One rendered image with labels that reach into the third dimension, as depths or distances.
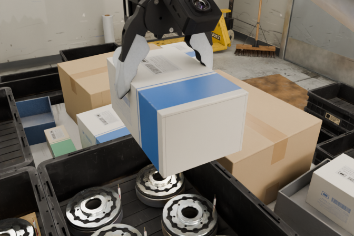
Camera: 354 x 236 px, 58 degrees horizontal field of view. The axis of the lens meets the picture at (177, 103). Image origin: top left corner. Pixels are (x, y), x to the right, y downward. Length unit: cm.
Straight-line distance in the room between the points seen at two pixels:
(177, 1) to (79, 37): 350
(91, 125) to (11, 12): 293
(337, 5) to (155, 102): 22
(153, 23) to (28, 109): 95
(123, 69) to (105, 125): 43
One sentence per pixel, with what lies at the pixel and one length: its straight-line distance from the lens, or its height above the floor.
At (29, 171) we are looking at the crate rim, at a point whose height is 93.
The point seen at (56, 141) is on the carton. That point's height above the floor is 76.
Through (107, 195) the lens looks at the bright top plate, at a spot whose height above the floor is 86.
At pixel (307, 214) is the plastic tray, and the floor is 79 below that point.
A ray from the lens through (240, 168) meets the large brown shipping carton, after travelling 70.
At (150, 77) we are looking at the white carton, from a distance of 44.
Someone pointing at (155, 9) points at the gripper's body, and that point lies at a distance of 41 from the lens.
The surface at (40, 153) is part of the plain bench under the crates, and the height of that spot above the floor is 70.
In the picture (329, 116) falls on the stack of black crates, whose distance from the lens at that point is 197.
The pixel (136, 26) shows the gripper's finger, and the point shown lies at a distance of 40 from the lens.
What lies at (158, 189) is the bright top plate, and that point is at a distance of 66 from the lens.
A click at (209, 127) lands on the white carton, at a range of 39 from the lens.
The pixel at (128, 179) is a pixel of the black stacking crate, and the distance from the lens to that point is 74.
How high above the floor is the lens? 132
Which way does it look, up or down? 29 degrees down
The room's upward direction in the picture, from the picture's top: straight up
